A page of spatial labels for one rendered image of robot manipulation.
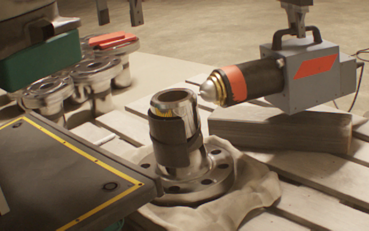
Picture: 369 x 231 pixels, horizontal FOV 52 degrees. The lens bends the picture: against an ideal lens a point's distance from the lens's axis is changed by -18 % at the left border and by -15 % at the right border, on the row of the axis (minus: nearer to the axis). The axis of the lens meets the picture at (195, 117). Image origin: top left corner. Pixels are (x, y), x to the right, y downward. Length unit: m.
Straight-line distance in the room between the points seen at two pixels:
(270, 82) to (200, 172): 0.28
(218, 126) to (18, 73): 0.80
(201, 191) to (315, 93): 0.42
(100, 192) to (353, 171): 0.68
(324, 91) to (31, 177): 0.83
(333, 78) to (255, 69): 0.26
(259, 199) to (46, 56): 0.61
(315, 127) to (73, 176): 0.68
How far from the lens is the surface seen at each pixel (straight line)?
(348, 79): 1.30
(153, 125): 1.06
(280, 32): 1.17
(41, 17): 0.69
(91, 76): 1.87
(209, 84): 1.09
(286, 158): 1.25
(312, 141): 1.26
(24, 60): 0.67
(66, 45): 0.70
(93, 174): 0.95
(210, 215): 1.04
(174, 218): 1.03
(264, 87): 1.13
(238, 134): 1.31
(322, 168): 1.20
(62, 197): 0.90
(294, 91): 1.17
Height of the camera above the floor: 0.78
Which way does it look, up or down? 24 degrees down
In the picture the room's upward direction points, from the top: 7 degrees counter-clockwise
